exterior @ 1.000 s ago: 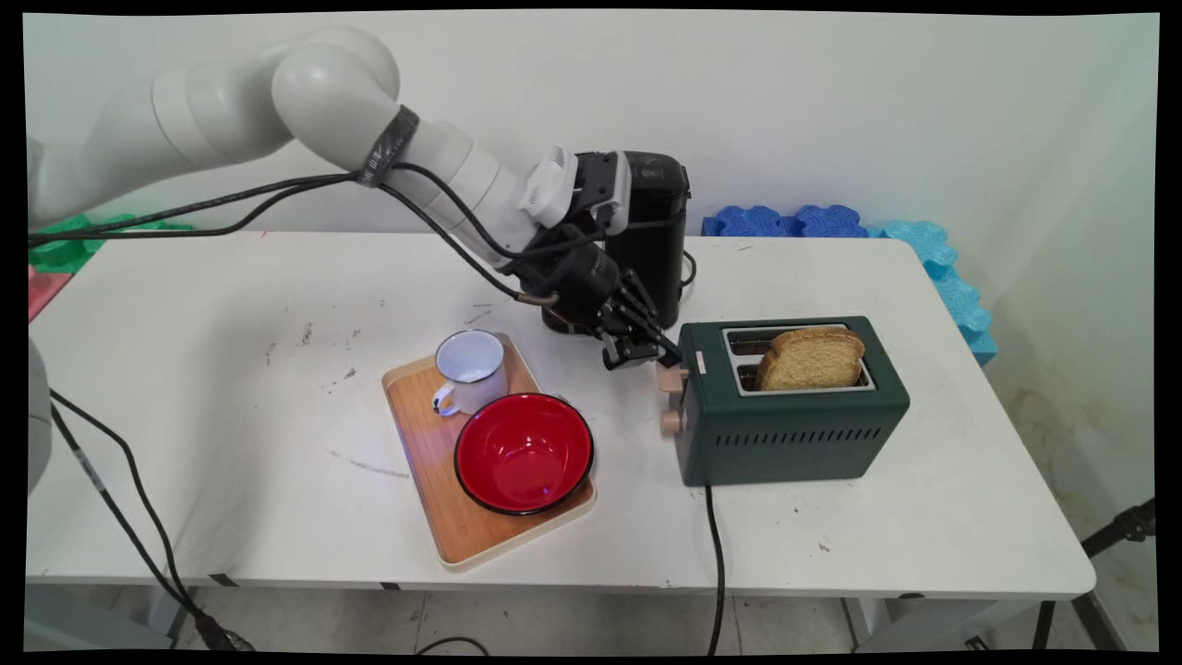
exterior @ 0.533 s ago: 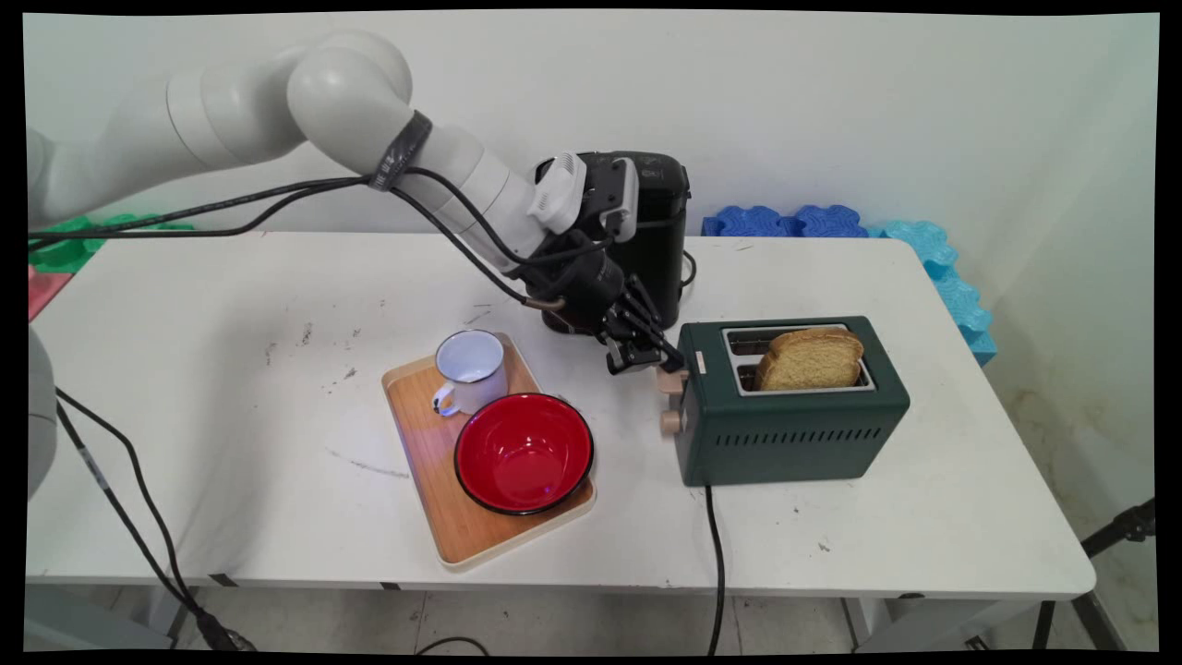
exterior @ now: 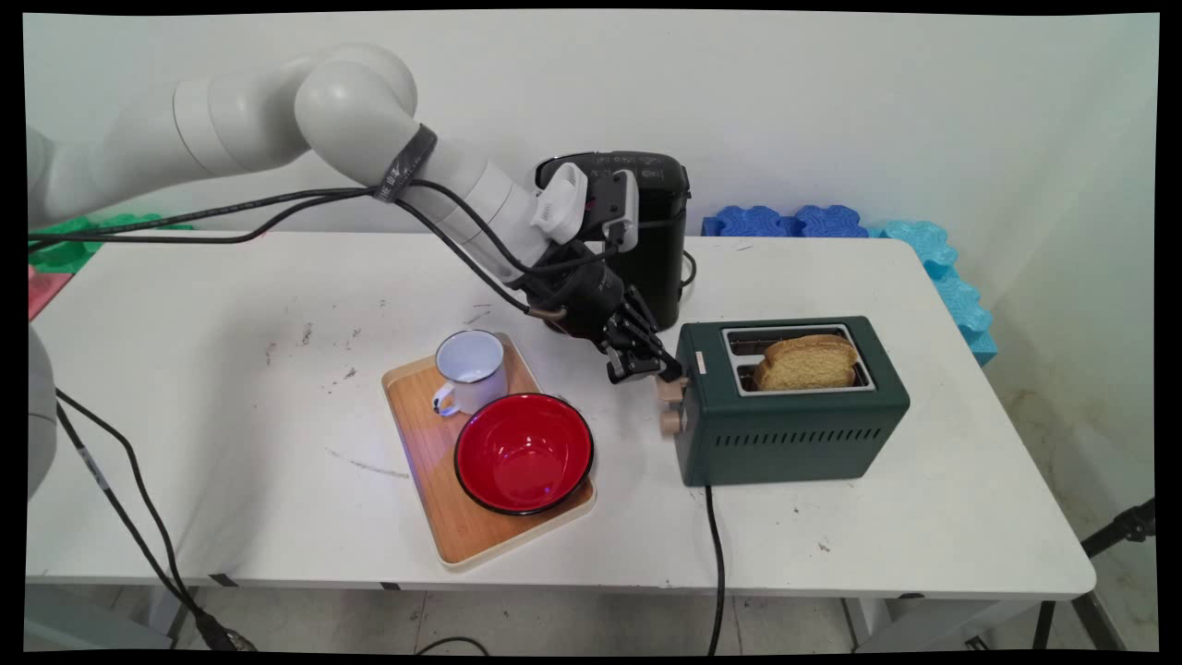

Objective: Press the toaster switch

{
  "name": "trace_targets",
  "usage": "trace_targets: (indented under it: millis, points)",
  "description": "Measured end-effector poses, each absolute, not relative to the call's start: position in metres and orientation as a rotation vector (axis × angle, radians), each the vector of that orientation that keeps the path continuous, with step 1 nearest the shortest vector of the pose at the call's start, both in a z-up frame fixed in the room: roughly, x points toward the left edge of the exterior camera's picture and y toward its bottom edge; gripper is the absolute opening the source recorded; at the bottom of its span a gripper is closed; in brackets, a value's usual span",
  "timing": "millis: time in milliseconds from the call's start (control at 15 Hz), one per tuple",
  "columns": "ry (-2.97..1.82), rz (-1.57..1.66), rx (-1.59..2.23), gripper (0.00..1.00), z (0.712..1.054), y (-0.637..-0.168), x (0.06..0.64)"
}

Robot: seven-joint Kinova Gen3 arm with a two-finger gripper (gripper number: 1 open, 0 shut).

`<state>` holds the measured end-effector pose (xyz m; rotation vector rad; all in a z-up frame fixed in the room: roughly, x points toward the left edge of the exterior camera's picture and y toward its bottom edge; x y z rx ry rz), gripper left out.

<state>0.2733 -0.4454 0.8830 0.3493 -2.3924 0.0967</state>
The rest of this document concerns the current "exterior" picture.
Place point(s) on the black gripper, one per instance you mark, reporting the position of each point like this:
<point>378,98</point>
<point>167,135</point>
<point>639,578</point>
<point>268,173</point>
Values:
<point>586,296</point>

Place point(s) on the blue foam mat tile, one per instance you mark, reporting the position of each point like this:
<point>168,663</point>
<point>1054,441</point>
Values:
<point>831,223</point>
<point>750,223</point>

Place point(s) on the dark green toaster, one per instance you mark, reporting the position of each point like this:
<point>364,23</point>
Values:
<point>785,434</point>

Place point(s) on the white table leg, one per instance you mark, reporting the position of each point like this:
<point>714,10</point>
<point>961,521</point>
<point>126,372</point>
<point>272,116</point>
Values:
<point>171,614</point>
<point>923,623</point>

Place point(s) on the black tripod leg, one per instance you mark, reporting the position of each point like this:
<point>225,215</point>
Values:
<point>1113,531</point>

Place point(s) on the white enamel mug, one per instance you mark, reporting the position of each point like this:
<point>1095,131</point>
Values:
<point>476,383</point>

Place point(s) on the green foam mat tile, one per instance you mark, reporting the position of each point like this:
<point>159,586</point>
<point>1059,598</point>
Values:
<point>60,242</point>

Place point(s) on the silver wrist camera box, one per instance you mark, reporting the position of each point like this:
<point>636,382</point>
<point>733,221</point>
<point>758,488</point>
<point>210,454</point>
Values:
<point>628,208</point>

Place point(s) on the beige toaster lever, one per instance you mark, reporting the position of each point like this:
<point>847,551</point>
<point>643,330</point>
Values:
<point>672,392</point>

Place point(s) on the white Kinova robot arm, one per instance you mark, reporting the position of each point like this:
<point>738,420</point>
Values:
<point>268,115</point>

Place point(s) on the pink foam mat tile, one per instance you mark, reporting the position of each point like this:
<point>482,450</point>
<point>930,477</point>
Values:
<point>44,288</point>

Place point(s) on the toast bread slice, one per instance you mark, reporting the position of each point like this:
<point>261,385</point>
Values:
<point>808,365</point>

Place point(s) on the red bowl black rim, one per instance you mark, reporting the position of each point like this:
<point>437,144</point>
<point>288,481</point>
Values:
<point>524,454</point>

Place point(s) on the wooden serving tray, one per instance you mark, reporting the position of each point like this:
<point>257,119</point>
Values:
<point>429,453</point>

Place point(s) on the cyan foam mat tile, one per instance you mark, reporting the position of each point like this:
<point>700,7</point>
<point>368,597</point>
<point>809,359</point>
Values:
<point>956,296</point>

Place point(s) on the beige toaster knob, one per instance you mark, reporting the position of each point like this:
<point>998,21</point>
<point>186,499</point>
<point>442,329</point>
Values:
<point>671,423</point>

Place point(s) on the black coffee maker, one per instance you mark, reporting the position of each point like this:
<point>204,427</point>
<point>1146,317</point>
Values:
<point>665,249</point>

